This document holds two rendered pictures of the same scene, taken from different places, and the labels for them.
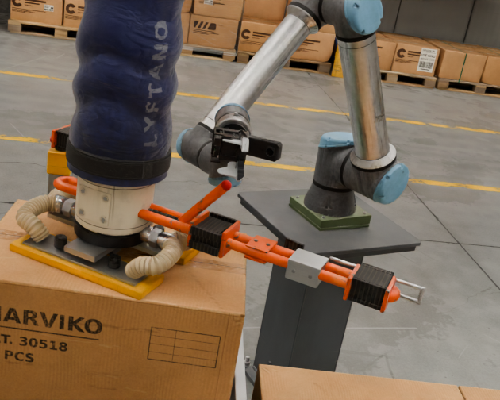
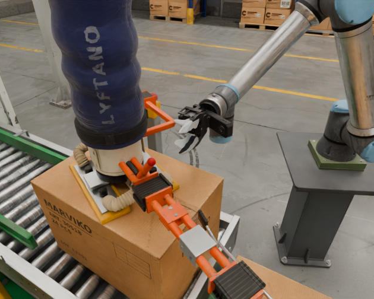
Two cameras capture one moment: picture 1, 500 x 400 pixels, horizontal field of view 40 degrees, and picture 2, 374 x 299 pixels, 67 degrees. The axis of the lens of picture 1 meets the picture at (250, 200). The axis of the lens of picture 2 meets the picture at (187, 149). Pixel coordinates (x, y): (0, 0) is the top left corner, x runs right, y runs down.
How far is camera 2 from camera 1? 99 cm
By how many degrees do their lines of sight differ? 34
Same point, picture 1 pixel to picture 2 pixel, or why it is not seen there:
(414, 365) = not seen: outside the picture
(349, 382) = (295, 290)
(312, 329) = (310, 225)
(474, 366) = not seen: outside the picture
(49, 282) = (66, 197)
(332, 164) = (335, 125)
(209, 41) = not seen: hidden behind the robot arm
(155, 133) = (111, 114)
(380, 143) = (370, 117)
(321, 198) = (325, 146)
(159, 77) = (105, 73)
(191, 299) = (135, 232)
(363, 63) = (354, 50)
